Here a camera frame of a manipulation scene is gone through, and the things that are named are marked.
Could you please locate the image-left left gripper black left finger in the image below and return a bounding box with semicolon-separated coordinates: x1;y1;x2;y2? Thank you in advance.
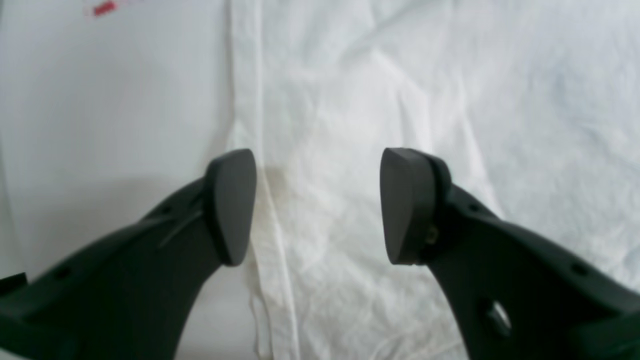
1;148;258;360

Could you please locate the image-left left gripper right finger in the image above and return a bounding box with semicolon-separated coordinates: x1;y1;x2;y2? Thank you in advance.
379;148;640;360

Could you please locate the white printed T-shirt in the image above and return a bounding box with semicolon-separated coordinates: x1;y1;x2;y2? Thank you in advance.
227;0;640;360

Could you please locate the red tape rectangle marking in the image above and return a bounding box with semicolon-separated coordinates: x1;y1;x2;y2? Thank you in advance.
91;0;118;18

